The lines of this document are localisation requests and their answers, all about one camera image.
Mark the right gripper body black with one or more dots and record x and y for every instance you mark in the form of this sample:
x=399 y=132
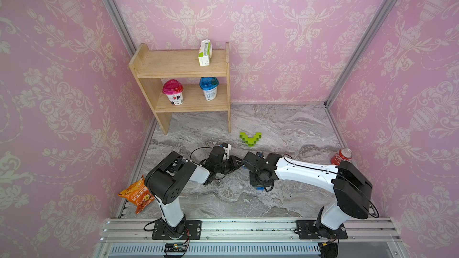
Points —
x=255 y=180

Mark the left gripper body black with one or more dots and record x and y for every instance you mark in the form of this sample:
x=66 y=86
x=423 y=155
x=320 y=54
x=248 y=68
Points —
x=227 y=166

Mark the green lego pair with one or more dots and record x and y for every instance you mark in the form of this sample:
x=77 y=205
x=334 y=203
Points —
x=244 y=137

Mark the green long lego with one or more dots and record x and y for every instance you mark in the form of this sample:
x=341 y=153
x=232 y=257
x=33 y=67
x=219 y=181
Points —
x=251 y=141

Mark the green small lego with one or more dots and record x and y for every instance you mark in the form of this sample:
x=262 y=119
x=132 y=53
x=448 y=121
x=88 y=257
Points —
x=257 y=136

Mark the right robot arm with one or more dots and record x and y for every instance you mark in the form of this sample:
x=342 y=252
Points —
x=352 y=191

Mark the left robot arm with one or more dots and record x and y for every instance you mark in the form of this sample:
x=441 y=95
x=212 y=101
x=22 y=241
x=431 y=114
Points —
x=167 y=180

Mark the blue lid yogurt cup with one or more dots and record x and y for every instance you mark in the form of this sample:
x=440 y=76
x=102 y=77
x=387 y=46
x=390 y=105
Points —
x=209 y=85

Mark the red soda can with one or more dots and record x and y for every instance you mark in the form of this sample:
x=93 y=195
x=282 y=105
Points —
x=344 y=154

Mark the pink lid yogurt cup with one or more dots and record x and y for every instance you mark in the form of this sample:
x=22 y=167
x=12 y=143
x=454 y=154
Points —
x=173 y=89

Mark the orange snack bag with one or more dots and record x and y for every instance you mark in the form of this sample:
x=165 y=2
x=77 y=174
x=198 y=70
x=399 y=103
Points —
x=138 y=194

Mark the green white carton box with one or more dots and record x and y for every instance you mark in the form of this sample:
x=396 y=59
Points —
x=205 y=52

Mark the wooden two-tier shelf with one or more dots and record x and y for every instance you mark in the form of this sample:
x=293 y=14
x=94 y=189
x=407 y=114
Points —
x=149 y=68

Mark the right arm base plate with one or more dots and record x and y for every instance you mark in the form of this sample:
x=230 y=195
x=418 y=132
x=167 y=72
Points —
x=310 y=230

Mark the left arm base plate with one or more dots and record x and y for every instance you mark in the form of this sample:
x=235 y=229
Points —
x=186 y=229

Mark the aluminium front rail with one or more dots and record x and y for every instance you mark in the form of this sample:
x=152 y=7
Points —
x=250 y=238

